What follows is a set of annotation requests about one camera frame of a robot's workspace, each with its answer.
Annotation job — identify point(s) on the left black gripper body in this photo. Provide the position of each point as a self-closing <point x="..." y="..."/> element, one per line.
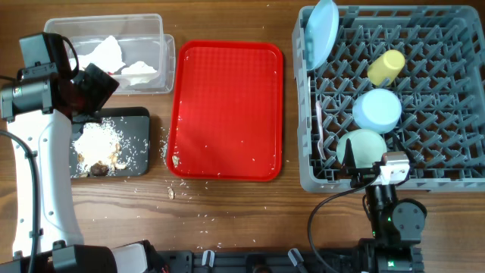
<point x="94" y="92"/>

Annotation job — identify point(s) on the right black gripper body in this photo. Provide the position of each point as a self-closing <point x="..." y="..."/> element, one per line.
<point x="361" y="175"/>

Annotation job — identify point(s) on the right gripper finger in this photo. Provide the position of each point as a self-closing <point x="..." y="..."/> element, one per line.
<point x="348" y="158"/>
<point x="397" y="145"/>

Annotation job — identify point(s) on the green bowl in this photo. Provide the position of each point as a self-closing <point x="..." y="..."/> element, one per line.
<point x="367" y="147"/>

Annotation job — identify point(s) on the white plastic fork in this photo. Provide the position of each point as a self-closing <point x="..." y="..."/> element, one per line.
<point x="318" y="110"/>

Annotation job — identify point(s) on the large white napkin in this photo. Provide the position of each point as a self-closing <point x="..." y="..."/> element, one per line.
<point x="107" y="56"/>

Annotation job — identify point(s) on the light blue bowl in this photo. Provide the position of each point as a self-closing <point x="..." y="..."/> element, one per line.
<point x="378" y="110"/>

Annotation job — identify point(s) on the small white napkin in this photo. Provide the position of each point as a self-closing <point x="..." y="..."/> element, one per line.
<point x="139" y="72"/>

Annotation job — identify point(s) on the yellow cup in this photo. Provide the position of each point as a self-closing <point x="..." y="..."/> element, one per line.
<point x="386" y="68"/>

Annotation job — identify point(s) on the light blue plate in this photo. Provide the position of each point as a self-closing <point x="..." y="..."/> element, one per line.
<point x="320" y="33"/>

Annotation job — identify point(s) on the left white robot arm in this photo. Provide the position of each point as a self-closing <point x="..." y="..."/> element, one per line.
<point x="39" y="106"/>

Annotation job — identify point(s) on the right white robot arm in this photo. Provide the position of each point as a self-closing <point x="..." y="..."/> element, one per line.
<point x="396" y="223"/>

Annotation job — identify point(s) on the clear plastic waste bin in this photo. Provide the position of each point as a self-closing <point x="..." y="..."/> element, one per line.
<point x="141" y="38"/>

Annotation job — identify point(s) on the grey dishwasher rack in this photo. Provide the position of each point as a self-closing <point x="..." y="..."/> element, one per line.
<point x="441" y="88"/>

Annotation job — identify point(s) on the black rectangular tray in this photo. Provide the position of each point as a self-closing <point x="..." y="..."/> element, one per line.
<point x="134" y="124"/>

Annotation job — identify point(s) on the food crumb on table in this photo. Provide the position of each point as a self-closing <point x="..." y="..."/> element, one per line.
<point x="171" y="193"/>

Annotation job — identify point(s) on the red serving tray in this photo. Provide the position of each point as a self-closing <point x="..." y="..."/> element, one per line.
<point x="227" y="115"/>

